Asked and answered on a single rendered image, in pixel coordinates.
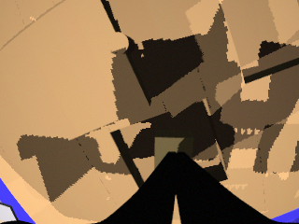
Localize pale yellow square block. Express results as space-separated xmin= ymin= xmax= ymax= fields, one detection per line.
xmin=154 ymin=130 xmax=193 ymax=169

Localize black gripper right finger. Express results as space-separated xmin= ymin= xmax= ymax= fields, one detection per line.
xmin=176 ymin=152 xmax=299 ymax=224

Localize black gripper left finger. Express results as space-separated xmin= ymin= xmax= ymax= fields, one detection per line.
xmin=91 ymin=150 xmax=178 ymax=224

